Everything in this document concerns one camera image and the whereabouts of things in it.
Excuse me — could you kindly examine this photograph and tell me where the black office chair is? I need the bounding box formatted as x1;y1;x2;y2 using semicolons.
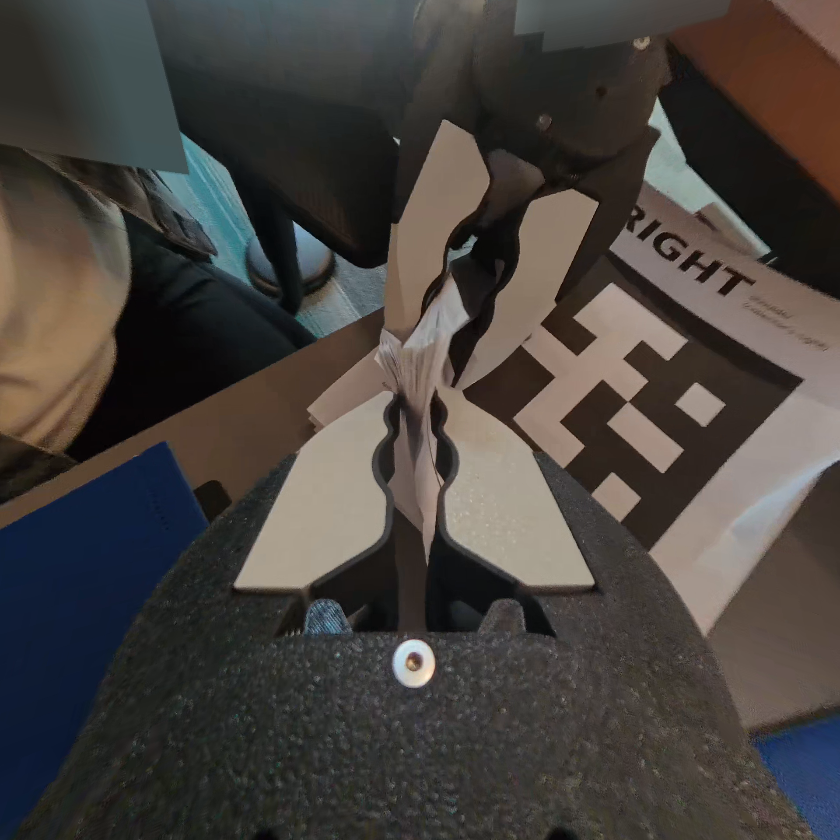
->
147;0;411;316

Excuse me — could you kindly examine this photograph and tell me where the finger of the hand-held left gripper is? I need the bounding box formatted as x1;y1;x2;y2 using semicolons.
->
384;120;490;342
453;189;599;391

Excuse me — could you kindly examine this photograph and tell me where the orange brown board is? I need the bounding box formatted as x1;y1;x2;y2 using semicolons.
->
663;0;840;198

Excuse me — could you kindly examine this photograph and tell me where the white printed paper stack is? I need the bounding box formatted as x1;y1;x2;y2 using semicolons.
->
307;184;840;637

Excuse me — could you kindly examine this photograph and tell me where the person's upper body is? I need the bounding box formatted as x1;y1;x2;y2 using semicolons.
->
0;147;319;503

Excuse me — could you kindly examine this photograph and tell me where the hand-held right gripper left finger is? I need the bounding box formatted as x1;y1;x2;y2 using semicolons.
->
234;392;398;595

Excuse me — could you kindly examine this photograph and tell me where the dark desk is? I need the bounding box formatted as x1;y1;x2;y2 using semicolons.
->
0;308;840;732

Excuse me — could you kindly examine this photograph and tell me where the blue flattened cardboard box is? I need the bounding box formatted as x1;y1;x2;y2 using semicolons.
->
751;714;840;840
0;441;212;837

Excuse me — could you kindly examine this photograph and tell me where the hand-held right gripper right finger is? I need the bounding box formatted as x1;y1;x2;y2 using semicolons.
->
433;387;597;592

